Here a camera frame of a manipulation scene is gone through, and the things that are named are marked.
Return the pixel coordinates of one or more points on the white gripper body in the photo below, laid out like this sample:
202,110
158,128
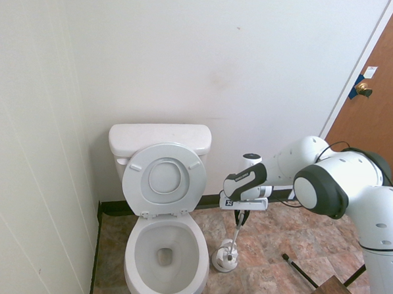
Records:
246,203

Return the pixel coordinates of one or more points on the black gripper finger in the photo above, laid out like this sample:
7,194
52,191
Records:
246,215
237,215

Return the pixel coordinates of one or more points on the white toilet brush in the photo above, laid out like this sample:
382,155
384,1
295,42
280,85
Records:
236,236

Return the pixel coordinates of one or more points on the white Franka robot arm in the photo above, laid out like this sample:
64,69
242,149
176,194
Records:
346,181

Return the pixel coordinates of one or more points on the white toilet brush holder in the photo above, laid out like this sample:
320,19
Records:
222,267

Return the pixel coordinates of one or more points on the white toilet bowl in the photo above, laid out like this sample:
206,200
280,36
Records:
196,252

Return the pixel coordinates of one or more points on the white toilet seat and lid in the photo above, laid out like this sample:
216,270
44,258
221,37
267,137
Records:
164,178

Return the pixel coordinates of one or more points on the white toilet tank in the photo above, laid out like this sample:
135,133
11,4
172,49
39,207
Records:
157,135

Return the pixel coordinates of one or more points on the black baseboard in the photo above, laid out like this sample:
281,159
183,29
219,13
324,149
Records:
114,207

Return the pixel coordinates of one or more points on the blue tape strip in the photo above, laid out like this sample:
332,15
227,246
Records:
354,92

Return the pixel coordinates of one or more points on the brass door knob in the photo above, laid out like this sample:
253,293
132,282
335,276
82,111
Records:
363,88

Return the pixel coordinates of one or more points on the brown wooden door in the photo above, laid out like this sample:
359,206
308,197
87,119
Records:
383,97

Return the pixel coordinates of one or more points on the white paper label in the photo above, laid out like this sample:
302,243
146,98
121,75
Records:
370,72

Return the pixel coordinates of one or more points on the black camera tripod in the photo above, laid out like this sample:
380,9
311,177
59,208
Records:
300,272

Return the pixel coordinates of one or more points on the white door frame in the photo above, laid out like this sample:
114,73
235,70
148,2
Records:
351,89

